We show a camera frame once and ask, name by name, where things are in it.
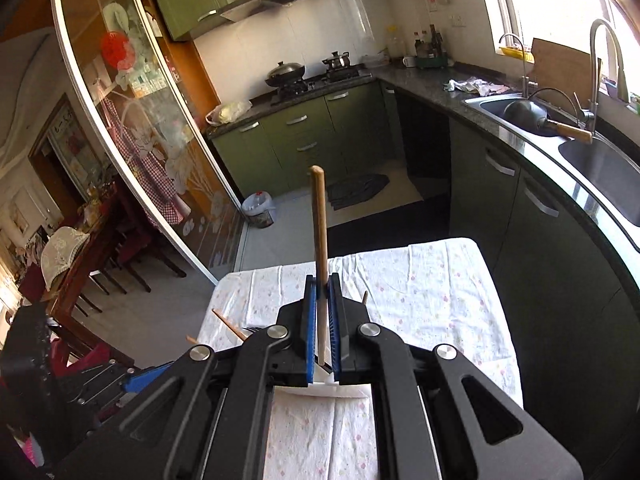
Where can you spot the black gas stove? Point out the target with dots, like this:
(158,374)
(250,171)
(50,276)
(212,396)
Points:
(310,85)

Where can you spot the flower printed sliding glass door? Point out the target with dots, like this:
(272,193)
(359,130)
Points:
(150,125)

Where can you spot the dark cooking pot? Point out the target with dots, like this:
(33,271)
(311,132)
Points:
(337,61)

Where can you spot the dark sink base cabinets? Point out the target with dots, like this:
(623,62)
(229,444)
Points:
(540,270)

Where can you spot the white lace cover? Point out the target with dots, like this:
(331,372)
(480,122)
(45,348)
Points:
(60,255)

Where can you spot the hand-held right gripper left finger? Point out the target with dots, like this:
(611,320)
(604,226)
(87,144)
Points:
(311,320)

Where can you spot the dark wooden dining table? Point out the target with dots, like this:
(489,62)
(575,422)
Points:
(80,280)

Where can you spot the dark granite countertop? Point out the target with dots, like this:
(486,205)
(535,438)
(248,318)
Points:
(435,92)

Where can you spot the dark wooden dining chair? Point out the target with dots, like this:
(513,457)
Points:
(135,250)

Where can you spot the dark condiment bottles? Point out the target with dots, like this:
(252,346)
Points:
(432,42)

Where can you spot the brown wooden chopstick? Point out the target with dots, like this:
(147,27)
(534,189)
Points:
(320,220)

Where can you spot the small trash bin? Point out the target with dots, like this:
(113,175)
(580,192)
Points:
(257,210)

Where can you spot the bunch of wooden chopsticks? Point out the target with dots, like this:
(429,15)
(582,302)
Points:
(227,324)

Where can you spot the floral white tablecloth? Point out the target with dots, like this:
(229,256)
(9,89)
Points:
(425,300)

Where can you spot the crumpled dish rag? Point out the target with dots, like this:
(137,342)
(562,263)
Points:
(475,86)

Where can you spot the kitchen window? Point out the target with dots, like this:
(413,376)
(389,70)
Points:
(560,0)

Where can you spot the green stove base cabinets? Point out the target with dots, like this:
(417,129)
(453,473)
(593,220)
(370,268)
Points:
(300,140)

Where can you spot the wooden cutting board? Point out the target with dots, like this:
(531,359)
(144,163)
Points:
(560,62)

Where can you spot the yellow soap dish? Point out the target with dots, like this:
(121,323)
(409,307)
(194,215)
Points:
(515,52)

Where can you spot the small steel faucet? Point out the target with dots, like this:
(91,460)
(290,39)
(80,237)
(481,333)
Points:
(524,67)

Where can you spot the green upper kitchen cabinets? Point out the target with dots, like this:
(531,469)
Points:
(185,0)

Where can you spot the white plastic utensil holder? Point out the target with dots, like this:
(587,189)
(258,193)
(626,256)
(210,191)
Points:
(342,391)

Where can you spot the small white cup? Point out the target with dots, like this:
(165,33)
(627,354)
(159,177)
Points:
(409,61)

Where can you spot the red checked apron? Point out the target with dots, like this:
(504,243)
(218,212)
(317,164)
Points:
(150,175)

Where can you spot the white plastic bag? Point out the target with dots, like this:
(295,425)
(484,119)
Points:
(227,112)

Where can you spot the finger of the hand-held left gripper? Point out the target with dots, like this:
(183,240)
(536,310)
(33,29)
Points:
(142,380)

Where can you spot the black wok with lid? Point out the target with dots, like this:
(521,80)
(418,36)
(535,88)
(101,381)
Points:
(284,72)

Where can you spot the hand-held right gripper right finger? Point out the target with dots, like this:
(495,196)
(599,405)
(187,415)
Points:
(336,320)

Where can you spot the steel double sink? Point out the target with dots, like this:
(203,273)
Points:
(600,170)

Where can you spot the tall steel faucet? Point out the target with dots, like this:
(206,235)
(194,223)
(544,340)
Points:
(595,60)

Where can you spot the dark floor mat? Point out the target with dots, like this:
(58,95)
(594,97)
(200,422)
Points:
(357,191)

